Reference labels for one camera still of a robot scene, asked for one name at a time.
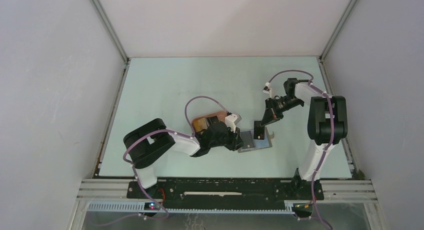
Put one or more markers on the grey card holder wallet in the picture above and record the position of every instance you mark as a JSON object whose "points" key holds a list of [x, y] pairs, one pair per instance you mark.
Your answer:
{"points": [[260, 144]]}

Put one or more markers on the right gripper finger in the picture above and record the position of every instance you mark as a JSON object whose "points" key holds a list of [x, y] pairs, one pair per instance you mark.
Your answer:
{"points": [[267, 117], [275, 116]]}

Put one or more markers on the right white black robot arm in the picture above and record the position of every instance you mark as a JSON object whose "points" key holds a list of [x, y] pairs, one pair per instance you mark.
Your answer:
{"points": [[327, 122]]}

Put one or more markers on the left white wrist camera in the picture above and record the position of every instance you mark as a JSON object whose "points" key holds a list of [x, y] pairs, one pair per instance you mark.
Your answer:
{"points": [[231, 121]]}

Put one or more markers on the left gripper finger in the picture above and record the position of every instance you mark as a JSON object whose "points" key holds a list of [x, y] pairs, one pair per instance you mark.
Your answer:
{"points": [[235, 147], [237, 136]]}

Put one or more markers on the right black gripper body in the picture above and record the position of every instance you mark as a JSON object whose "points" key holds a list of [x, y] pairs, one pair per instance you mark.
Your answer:
{"points": [[281, 104]]}

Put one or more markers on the right controller board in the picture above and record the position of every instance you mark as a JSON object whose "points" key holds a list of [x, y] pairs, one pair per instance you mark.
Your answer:
{"points": [[303, 207]]}

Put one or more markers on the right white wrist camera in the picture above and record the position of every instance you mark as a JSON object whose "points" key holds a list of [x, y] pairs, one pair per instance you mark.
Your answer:
{"points": [[268, 90]]}

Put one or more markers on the black credit card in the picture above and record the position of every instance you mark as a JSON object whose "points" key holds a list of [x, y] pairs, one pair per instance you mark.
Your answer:
{"points": [[258, 130]]}

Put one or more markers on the pink oval tray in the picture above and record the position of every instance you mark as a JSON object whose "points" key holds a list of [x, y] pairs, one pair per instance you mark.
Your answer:
{"points": [[212, 115]]}

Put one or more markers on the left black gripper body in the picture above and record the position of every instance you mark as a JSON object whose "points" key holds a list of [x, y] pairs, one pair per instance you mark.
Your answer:
{"points": [[229, 137]]}

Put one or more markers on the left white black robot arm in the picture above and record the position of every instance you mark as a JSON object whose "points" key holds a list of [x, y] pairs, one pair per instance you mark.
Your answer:
{"points": [[146, 144]]}

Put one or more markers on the yellow credit card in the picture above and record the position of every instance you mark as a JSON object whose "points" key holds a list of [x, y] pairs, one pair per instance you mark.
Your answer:
{"points": [[200, 124]]}

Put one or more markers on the left controller board red led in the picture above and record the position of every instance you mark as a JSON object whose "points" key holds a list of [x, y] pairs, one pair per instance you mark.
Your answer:
{"points": [[151, 206]]}

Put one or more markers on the aluminium frame rail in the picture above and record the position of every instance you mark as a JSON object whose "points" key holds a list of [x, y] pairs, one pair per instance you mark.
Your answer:
{"points": [[334, 191]]}

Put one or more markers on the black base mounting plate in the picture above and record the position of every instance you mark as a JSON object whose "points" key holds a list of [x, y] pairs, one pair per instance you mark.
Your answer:
{"points": [[228, 193]]}

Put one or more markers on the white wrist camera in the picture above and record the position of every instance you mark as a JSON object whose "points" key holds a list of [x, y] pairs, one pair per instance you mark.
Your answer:
{"points": [[268, 90], [231, 121]]}

